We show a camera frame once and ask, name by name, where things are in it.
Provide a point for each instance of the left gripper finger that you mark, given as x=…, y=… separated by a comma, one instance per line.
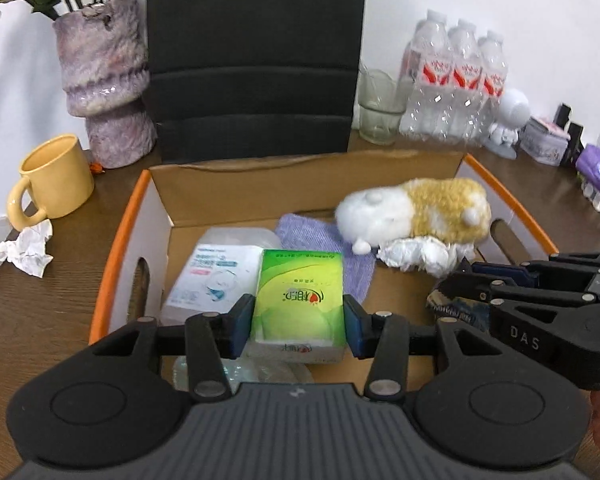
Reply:
x=510, y=272
x=472, y=303

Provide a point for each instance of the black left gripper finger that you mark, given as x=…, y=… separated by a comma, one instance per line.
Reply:
x=448, y=397
x=125, y=395

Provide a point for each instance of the green tissue pack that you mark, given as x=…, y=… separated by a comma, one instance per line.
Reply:
x=298, y=314

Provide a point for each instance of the crumpled tissue in box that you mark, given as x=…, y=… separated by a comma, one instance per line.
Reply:
x=426, y=254

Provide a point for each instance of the white yellow plush hamster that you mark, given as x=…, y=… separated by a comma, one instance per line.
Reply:
x=454, y=211

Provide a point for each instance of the orange cardboard box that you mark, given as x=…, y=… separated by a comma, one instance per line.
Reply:
x=171, y=206

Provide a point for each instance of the white robot figurine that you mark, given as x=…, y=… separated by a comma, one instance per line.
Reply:
x=510, y=116

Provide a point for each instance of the crumpled tissue on table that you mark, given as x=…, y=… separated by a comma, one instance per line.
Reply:
x=27, y=252

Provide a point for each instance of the white face mask pack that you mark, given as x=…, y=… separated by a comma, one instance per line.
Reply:
x=224, y=265

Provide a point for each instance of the purple cloth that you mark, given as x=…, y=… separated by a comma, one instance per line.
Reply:
x=302, y=233

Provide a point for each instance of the left water bottle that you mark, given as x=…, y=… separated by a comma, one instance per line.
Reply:
x=427, y=68

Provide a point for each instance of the water bottle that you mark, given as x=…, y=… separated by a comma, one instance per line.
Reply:
x=427, y=68
x=495, y=70
x=466, y=77

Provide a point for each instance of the clear glass cup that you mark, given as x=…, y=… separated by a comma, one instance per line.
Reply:
x=382, y=105

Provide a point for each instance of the right water bottle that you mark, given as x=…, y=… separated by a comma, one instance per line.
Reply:
x=495, y=70

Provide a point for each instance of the yellow ceramic mug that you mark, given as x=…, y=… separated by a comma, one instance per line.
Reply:
x=55, y=180

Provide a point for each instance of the middle water bottle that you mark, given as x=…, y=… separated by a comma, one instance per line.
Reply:
x=466, y=77

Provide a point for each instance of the black paper bag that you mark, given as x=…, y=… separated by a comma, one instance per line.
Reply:
x=252, y=78

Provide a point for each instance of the purple marbled vase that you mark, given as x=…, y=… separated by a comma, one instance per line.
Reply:
x=104, y=72

